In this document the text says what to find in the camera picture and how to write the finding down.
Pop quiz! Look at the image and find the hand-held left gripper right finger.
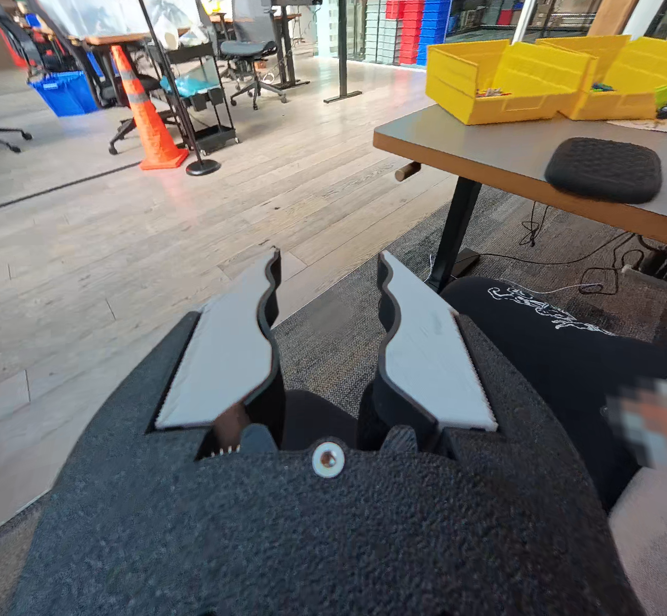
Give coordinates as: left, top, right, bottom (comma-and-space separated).
360, 251, 499, 453

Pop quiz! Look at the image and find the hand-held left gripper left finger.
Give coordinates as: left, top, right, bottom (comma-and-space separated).
155, 249, 284, 456

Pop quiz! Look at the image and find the yellow plastic bin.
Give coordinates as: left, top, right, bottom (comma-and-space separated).
426, 41, 600, 125
537, 34, 667, 122

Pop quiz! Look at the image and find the wood top work desk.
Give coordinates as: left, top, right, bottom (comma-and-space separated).
79, 22, 225, 153

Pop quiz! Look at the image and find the black stanchion pole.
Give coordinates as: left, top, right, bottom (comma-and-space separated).
136, 0, 222, 178

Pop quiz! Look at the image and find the black utility cart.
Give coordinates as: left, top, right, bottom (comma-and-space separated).
146, 38, 239, 154

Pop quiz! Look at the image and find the orange traffic cone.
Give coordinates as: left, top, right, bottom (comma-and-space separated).
110, 45, 190, 171

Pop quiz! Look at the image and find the teal plastic bag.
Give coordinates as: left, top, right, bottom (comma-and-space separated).
159, 74, 209, 98

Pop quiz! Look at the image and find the blue storage crate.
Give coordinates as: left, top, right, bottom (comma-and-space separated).
30, 71, 102, 118

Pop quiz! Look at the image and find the stack of blue bins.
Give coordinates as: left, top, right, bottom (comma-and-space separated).
417, 0, 460, 66

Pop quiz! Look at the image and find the stack of red bins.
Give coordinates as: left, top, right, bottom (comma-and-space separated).
386, 0, 428, 66

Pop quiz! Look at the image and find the clear plastic storage bin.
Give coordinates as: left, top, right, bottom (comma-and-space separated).
141, 0, 205, 49
19, 0, 117, 41

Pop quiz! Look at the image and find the black under-desk cables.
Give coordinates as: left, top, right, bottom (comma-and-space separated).
488, 199, 667, 300

